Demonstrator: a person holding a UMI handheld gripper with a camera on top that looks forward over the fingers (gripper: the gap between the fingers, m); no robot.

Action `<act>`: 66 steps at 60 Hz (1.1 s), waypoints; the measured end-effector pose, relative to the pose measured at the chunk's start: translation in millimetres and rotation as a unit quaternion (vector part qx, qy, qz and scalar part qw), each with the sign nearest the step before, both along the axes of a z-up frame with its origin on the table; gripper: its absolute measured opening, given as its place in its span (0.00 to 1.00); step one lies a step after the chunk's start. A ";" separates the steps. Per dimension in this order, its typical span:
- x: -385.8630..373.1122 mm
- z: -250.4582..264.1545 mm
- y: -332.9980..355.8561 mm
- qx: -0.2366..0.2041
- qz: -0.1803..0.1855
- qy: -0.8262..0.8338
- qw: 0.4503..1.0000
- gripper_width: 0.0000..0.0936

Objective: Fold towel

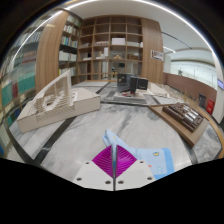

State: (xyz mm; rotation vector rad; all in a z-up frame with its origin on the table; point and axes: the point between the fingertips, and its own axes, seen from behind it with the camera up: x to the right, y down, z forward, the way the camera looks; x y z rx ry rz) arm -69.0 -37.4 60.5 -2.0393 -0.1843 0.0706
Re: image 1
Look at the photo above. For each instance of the brown architectural model on board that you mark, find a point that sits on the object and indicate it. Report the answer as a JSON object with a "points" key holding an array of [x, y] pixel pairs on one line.
{"points": [[183, 115]]}

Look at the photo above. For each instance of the white architectural building model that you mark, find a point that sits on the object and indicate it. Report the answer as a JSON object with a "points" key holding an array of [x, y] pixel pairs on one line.
{"points": [[83, 101]]}

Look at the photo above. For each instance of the red bin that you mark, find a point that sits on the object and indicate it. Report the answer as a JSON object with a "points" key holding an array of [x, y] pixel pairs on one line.
{"points": [[210, 106]]}

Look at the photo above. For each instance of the wall poster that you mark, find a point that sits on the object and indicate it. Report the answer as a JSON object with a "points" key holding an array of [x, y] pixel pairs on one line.
{"points": [[157, 55]]}

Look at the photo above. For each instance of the curved wooden slat bench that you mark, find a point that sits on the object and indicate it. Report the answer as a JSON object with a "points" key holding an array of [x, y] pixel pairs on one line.
{"points": [[216, 133]]}

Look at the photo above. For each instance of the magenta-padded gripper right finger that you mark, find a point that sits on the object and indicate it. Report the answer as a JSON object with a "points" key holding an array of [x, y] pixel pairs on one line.
{"points": [[135, 173]]}

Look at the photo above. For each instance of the small pale architectural model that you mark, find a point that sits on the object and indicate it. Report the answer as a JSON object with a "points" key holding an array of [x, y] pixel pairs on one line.
{"points": [[160, 90]]}

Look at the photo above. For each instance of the light blue cartoon-print towel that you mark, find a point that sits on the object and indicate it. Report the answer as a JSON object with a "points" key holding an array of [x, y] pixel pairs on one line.
{"points": [[156, 160]]}

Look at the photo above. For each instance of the wooden shelf unit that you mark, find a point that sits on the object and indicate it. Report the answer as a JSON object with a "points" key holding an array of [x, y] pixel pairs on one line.
{"points": [[103, 43]]}

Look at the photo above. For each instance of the black box model on base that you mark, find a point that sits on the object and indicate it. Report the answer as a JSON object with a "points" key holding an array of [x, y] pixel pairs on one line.
{"points": [[131, 83]]}

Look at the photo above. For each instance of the curved bookshelf with books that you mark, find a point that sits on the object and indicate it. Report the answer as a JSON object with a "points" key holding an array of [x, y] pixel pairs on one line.
{"points": [[20, 76]]}

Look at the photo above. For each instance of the wall screen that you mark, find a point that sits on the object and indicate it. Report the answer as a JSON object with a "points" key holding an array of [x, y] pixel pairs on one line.
{"points": [[220, 84]]}

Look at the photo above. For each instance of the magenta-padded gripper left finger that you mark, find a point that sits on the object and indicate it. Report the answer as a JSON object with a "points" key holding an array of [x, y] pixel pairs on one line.
{"points": [[93, 175]]}

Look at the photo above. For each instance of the dark bin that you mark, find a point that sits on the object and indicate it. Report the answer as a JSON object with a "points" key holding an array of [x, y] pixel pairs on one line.
{"points": [[202, 100]]}

